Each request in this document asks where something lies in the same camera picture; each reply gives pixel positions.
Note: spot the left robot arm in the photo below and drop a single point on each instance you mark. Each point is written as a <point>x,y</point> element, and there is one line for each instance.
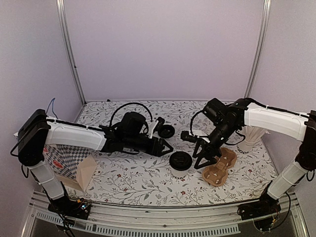
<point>132,132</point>

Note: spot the aluminium front rail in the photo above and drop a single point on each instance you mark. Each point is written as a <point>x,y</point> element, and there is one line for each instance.
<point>114,220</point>

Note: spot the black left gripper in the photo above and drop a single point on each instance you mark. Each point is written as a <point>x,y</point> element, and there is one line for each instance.
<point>157,151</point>

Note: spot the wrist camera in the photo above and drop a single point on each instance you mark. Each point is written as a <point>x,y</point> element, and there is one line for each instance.
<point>194,136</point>
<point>155,126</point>

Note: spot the brown cardboard cup carrier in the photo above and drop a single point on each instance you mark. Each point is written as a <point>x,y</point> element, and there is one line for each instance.
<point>216,174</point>

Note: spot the left aluminium frame post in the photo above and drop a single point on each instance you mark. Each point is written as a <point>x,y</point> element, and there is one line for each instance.
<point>69,51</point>

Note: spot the white paper cup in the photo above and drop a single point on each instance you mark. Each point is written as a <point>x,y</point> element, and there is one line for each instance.
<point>179,174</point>

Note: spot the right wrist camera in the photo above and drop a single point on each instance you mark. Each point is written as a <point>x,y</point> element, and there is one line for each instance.
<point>194,136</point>

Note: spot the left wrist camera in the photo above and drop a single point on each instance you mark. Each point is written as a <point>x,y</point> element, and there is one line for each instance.
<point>155,126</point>

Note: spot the white paper-wrapped straws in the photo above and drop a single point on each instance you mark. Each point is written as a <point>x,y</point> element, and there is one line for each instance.
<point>253,134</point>

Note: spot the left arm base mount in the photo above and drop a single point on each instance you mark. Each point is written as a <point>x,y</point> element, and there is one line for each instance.
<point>70,206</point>

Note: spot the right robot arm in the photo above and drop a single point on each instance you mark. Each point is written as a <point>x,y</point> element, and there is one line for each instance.
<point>227,119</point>

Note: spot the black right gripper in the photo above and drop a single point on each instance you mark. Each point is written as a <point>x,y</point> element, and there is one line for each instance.
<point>206,147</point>

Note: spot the floral patterned table mat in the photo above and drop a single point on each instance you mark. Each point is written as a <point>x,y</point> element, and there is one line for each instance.
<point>146,180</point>

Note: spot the blue checkered paper bag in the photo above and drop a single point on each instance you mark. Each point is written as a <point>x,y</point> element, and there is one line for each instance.
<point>55,150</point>

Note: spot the aluminium frame post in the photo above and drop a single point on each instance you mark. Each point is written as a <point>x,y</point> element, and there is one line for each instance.
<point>259,47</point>
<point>69,51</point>

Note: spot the right aluminium frame post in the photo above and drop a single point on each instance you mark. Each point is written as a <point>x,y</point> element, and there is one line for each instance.
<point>259,47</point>

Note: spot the black plastic cup lid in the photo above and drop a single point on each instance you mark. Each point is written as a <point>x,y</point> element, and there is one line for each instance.
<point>180,161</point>

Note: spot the white cup holding straws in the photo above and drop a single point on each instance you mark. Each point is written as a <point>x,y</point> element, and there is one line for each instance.
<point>245,146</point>

